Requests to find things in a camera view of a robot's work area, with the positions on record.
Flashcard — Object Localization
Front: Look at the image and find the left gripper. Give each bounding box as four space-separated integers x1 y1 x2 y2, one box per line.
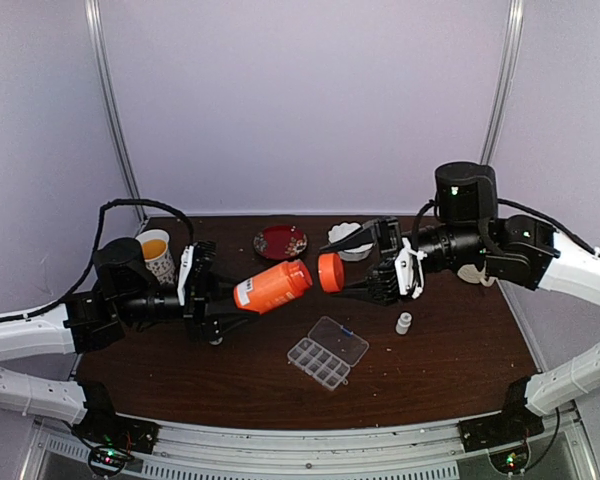
114 263 259 342

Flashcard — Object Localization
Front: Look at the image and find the orange bottle cap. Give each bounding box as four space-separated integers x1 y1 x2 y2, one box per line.
318 253 345 293

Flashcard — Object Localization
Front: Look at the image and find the orange pill bottle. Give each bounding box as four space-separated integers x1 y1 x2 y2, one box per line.
233 260 313 314

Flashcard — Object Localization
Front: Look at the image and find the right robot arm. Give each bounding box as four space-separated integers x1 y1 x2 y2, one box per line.
318 161 600 442

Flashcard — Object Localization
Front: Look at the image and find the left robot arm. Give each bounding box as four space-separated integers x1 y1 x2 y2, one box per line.
0 237 257 444

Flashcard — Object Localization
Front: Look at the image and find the white scalloped dish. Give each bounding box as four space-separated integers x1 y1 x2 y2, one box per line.
327 222 373 262

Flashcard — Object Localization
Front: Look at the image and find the small white bottle right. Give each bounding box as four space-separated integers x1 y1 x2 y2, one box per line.
395 312 413 335

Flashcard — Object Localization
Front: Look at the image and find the red floral plate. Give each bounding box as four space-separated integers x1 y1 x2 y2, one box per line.
252 225 308 261

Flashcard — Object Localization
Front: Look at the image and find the floral mug yellow inside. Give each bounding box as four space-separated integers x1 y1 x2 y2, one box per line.
135 229 176 285

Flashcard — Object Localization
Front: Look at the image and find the clear plastic pill organizer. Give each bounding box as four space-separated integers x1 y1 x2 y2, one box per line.
287 316 369 391

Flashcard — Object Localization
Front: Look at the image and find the white cup at right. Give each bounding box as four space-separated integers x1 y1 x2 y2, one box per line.
457 264 496 288

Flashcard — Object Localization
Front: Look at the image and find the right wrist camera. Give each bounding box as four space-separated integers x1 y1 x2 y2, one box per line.
394 237 427 299

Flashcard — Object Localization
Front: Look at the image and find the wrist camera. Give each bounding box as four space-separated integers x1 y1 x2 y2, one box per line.
176 241 217 307
394 237 427 299

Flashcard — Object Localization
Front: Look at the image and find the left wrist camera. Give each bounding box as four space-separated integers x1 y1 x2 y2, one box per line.
176 241 217 307

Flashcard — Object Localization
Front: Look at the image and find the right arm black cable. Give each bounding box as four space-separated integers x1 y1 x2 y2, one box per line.
412 198 600 261

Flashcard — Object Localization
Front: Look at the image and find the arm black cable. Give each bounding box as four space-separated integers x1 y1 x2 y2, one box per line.
0 198 196 326
412 198 600 261

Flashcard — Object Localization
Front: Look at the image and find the front aluminium rail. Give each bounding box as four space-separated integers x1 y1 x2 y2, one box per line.
16 407 600 479

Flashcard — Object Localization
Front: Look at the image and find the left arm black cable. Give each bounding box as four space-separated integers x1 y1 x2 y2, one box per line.
0 198 196 326

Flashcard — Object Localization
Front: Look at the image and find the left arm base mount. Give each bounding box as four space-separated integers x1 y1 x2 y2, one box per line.
70 382 160 478

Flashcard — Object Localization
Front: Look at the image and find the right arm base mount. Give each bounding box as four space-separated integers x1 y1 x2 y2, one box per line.
458 376 544 475

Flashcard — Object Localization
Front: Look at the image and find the right aluminium frame post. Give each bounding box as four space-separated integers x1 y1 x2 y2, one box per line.
479 0 525 165

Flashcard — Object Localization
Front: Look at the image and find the aluminium frame post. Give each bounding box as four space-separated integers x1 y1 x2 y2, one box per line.
84 0 141 200
479 0 525 165

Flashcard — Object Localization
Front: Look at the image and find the left aluminium frame post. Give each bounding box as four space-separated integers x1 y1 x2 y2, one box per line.
84 0 141 200

